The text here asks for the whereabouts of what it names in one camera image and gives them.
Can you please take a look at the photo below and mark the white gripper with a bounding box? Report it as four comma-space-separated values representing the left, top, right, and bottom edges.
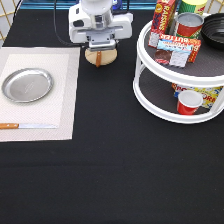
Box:
68, 3, 133, 43

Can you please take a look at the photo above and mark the wooden handled fork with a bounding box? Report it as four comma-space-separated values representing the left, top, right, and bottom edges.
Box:
96, 51, 101, 67

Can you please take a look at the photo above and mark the silver metal plate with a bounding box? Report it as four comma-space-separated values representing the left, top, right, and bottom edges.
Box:
1, 68, 54, 103

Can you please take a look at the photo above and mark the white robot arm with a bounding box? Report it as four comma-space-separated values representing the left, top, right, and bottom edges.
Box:
68, 0, 133, 48

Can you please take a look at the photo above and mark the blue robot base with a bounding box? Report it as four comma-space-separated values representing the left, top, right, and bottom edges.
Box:
113, 0, 122, 10

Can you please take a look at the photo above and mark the white two-tier turntable shelf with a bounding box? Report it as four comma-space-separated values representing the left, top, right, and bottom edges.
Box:
133, 22, 224, 124

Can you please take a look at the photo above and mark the red raisins box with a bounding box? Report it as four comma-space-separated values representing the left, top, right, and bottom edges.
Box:
148, 0, 177, 48

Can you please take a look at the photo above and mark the blue cookie package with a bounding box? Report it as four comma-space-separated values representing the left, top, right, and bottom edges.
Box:
154, 39, 192, 68

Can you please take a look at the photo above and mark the yellow green canister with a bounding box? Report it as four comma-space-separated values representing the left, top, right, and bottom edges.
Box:
178, 0, 208, 15

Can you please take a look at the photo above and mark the red labelled tin can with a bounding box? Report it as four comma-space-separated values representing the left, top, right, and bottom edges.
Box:
174, 12, 204, 39

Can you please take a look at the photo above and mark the red butter box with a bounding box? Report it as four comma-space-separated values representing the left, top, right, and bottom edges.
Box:
157, 34, 201, 63

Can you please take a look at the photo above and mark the black bowl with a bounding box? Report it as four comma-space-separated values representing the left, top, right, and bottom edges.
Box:
201, 13, 224, 50

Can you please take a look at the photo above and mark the red cup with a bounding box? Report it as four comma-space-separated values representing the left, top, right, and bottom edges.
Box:
177, 90, 203, 115

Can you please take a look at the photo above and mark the beige woven placemat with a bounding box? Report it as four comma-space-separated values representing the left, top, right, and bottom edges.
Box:
0, 47, 80, 142

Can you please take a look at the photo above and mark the yellow popcorn box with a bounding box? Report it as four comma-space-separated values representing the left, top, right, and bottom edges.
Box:
172, 83, 223, 109

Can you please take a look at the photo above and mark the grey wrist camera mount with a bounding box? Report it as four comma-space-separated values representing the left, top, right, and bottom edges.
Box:
86, 28, 116, 51

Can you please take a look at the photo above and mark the wooden handled knife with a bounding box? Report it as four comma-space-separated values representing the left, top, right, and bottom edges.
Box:
0, 123, 57, 129

